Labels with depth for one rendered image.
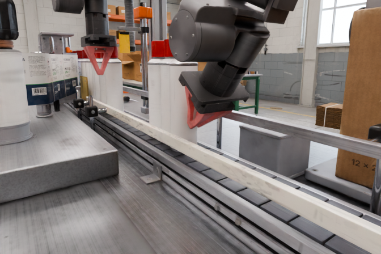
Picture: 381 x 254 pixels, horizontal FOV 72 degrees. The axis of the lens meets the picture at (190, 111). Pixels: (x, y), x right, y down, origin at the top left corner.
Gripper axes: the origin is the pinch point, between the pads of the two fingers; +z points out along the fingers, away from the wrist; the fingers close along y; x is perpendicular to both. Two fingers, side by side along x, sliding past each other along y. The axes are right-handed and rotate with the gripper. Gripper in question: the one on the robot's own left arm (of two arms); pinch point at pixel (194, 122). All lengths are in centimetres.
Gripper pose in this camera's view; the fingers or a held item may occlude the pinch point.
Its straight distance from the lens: 46.7
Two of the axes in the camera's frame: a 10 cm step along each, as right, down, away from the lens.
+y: -8.2, 1.1, -5.6
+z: -3.6, 6.7, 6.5
